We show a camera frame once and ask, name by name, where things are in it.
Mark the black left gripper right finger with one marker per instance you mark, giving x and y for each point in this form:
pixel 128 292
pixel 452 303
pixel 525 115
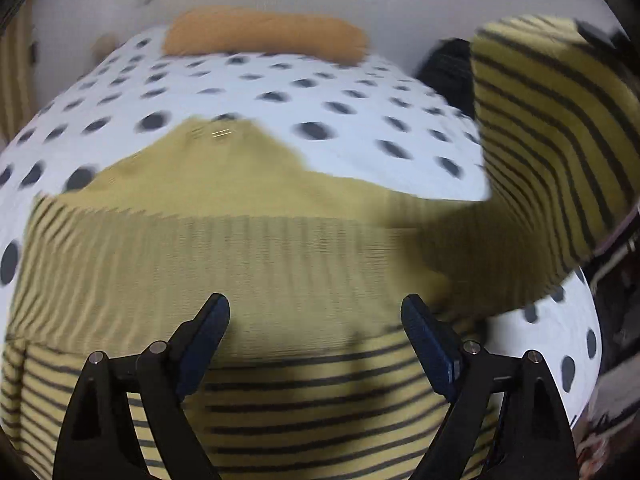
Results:
pixel 533 438

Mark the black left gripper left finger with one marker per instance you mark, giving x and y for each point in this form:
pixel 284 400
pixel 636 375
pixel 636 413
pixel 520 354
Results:
pixel 98 439

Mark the yellow grey striped knit sweater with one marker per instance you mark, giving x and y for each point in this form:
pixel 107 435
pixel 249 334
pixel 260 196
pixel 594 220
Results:
pixel 315 197

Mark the black bag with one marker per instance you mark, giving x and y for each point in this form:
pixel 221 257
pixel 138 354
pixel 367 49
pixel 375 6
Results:
pixel 447 70

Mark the white black-dotted bed cover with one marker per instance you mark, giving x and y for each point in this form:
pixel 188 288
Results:
pixel 311 334

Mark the yellow curtain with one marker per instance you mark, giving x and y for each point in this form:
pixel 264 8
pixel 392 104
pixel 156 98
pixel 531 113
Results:
pixel 17 99

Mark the orange fuzzy bolster pillow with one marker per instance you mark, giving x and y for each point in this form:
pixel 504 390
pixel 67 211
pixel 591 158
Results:
pixel 219 29

